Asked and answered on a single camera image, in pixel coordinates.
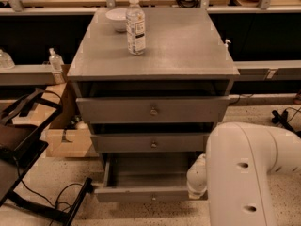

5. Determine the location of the grey bottom drawer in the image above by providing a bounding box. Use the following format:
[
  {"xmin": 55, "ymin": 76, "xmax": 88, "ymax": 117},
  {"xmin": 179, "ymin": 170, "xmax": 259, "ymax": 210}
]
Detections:
[{"xmin": 95, "ymin": 152, "xmax": 198, "ymax": 202}]

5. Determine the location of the cardboard box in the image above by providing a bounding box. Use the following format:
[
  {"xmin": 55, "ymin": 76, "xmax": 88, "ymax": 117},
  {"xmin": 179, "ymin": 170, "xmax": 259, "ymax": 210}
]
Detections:
[{"xmin": 43, "ymin": 65, "xmax": 98, "ymax": 158}]

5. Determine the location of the black floor cable left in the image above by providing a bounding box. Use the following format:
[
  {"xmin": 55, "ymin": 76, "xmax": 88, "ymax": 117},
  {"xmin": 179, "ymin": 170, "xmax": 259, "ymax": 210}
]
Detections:
[{"xmin": 12, "ymin": 155, "xmax": 86, "ymax": 226}]

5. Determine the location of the black floor cable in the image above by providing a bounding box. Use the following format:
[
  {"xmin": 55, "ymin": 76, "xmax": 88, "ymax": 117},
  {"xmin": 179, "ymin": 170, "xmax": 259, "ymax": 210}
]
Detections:
[
  {"xmin": 12, "ymin": 155, "xmax": 86, "ymax": 226},
  {"xmin": 278, "ymin": 105, "xmax": 301, "ymax": 125}
]

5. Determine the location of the grey middle drawer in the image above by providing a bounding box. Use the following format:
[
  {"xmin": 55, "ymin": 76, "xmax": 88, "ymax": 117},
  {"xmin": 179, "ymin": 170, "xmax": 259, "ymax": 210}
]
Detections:
[{"xmin": 91, "ymin": 133, "xmax": 209, "ymax": 153}]

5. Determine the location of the grey drawer cabinet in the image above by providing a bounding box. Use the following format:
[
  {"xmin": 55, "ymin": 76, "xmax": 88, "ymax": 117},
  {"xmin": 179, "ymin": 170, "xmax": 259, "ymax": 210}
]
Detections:
[{"xmin": 66, "ymin": 6, "xmax": 241, "ymax": 174}]

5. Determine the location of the clear plastic water bottle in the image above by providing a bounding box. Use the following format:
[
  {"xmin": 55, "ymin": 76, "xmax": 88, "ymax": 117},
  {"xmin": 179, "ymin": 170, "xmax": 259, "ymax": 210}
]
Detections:
[{"xmin": 126, "ymin": 0, "xmax": 146, "ymax": 55}]

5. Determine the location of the grey drawer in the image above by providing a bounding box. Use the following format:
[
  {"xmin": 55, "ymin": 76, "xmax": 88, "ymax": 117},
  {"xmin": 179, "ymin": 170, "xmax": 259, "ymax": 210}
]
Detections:
[
  {"xmin": 95, "ymin": 152, "xmax": 198, "ymax": 202},
  {"xmin": 76, "ymin": 96, "xmax": 229, "ymax": 124},
  {"xmin": 91, "ymin": 133, "xmax": 209, "ymax": 153}
]

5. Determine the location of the black stand leg right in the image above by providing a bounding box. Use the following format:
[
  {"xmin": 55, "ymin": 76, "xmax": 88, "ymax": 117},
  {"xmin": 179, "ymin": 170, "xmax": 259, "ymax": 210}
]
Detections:
[{"xmin": 271, "ymin": 110, "xmax": 301, "ymax": 138}]

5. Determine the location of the black floor cable right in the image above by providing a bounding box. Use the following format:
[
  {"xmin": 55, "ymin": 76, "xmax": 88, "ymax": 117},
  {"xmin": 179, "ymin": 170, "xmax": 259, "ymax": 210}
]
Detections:
[{"xmin": 278, "ymin": 105, "xmax": 301, "ymax": 125}]

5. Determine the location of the grey top drawer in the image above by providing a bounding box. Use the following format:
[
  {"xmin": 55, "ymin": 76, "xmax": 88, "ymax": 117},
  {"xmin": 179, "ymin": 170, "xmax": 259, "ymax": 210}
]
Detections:
[{"xmin": 76, "ymin": 96, "xmax": 229, "ymax": 124}]

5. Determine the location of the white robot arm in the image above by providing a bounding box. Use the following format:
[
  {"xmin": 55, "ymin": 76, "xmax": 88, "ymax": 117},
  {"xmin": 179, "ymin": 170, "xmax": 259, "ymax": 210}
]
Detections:
[{"xmin": 186, "ymin": 122, "xmax": 301, "ymax": 226}]

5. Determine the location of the clear pump dispenser bottle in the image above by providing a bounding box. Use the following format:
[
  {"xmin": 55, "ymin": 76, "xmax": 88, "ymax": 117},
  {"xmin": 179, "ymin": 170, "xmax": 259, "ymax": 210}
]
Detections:
[{"xmin": 49, "ymin": 48, "xmax": 64, "ymax": 71}]

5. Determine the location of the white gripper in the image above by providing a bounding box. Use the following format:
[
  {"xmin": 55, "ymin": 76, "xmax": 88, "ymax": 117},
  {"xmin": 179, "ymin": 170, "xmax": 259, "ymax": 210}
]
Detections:
[{"xmin": 186, "ymin": 153, "xmax": 207, "ymax": 200}]

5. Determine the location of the white ceramic bowl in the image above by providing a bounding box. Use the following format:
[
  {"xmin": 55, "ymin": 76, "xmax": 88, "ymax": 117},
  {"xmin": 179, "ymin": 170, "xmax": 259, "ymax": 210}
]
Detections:
[{"xmin": 105, "ymin": 8, "xmax": 126, "ymax": 32}]

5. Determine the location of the clear plastic dome container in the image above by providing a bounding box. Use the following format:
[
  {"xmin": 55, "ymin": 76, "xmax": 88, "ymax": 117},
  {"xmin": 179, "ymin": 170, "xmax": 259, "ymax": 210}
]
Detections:
[{"xmin": 0, "ymin": 49, "xmax": 15, "ymax": 69}]

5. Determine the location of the small white pump bottle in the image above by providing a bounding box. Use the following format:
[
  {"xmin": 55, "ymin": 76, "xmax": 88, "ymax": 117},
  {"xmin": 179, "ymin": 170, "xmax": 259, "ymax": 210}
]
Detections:
[{"xmin": 224, "ymin": 39, "xmax": 231, "ymax": 48}]

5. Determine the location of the black metal cart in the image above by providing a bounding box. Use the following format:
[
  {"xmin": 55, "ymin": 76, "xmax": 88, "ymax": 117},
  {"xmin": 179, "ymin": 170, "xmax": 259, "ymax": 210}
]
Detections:
[{"xmin": 0, "ymin": 88, "xmax": 93, "ymax": 226}]

